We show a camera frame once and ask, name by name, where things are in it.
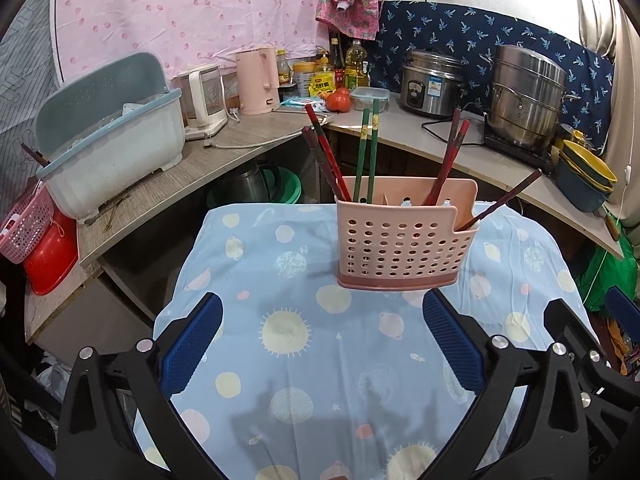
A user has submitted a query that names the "pink perforated utensil holder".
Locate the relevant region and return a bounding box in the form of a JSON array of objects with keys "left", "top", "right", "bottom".
[{"left": 336, "top": 176, "right": 478, "bottom": 292}]

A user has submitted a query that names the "green chopstick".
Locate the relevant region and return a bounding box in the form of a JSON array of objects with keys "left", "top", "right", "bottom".
[
  {"left": 367, "top": 99, "right": 380, "bottom": 204},
  {"left": 352, "top": 108, "right": 370, "bottom": 203}
]

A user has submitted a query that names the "dark red chopstick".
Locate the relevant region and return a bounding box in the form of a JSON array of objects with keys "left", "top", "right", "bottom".
[{"left": 423, "top": 107, "right": 461, "bottom": 206}]

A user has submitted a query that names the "green plastic bag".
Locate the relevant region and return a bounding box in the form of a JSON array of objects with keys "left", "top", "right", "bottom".
[{"left": 573, "top": 238, "right": 638, "bottom": 312}]

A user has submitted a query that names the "yellow and blue bowls stack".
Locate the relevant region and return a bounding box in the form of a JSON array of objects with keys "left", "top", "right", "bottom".
[{"left": 555, "top": 140, "right": 617, "bottom": 212}]

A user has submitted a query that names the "beige curtain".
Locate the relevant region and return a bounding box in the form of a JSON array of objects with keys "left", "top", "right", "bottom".
[{"left": 574, "top": 0, "right": 640, "bottom": 261}]

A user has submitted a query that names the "dark brown leaning chopstick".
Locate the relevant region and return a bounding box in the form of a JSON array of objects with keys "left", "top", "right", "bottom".
[{"left": 456, "top": 169, "right": 542, "bottom": 232}]

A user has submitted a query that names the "black induction cooker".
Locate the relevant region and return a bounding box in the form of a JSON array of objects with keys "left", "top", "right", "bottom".
[{"left": 483, "top": 119, "right": 554, "bottom": 176}]

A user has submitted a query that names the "red plastic basin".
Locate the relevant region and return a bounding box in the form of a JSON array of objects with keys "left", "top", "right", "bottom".
[{"left": 23, "top": 210, "right": 78, "bottom": 296}]

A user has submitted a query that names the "light blue patterned tablecloth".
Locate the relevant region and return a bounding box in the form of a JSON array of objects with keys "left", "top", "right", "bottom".
[{"left": 133, "top": 201, "right": 601, "bottom": 480}]

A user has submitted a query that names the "pink plastic basket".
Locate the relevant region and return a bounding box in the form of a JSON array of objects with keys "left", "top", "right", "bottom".
[{"left": 1, "top": 181, "right": 54, "bottom": 264}]

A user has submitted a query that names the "large steel steamer pot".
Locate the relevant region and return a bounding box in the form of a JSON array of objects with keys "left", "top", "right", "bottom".
[{"left": 488, "top": 44, "right": 570, "bottom": 152}]

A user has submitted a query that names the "steel rice cooker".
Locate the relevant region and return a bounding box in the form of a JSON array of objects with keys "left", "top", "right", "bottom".
[{"left": 400, "top": 49, "right": 464, "bottom": 118}]

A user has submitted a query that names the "navy floral backsplash cloth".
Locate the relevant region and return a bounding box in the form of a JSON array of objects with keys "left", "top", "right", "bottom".
[{"left": 364, "top": 0, "right": 614, "bottom": 154}]

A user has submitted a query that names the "green plastic basin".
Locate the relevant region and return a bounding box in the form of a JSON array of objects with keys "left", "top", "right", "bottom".
[{"left": 264, "top": 167, "right": 302, "bottom": 204}]

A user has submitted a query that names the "blue-grey dish drainer box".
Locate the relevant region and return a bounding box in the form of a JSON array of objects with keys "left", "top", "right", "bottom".
[{"left": 36, "top": 52, "right": 186, "bottom": 222}]

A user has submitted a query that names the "clear food container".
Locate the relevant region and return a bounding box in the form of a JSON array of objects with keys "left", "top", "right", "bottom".
[{"left": 350, "top": 87, "right": 390, "bottom": 113}]

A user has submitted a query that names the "red tomato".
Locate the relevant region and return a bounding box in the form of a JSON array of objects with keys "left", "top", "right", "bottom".
[{"left": 324, "top": 88, "right": 352, "bottom": 113}]

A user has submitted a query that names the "white electric kettle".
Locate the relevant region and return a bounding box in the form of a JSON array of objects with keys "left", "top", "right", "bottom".
[{"left": 170, "top": 64, "right": 228, "bottom": 141}]

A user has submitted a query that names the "cooking oil bottle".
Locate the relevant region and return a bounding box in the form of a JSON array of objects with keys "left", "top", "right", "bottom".
[{"left": 344, "top": 39, "right": 369, "bottom": 90}]

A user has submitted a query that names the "wet wipes packet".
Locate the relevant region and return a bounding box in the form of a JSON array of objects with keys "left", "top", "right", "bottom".
[{"left": 280, "top": 96, "right": 328, "bottom": 114}]

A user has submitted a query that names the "red chopstick in holder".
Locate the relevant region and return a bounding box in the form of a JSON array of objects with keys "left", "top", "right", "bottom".
[{"left": 305, "top": 104, "right": 352, "bottom": 202}]

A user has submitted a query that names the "yellow seasoning packet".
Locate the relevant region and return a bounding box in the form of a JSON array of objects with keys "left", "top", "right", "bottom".
[{"left": 308, "top": 70, "right": 335, "bottom": 99}]

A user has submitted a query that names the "pink electric kettle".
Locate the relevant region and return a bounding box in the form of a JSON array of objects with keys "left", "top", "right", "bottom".
[{"left": 235, "top": 47, "right": 280, "bottom": 116}]

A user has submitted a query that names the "pink dotted curtain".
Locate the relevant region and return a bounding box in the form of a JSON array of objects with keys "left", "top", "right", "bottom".
[{"left": 52, "top": 0, "right": 329, "bottom": 82}]

